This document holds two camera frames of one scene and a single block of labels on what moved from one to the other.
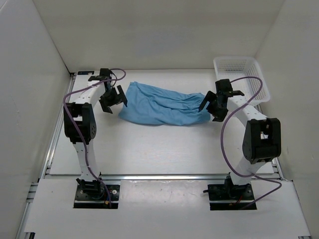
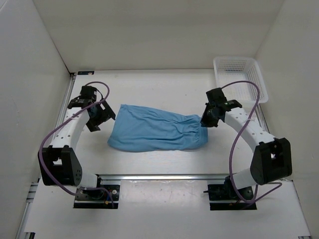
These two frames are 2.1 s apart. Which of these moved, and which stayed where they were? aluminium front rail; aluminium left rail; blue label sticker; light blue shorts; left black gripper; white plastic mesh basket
Moved: light blue shorts; left black gripper
Stayed: blue label sticker; aluminium left rail; aluminium front rail; white plastic mesh basket
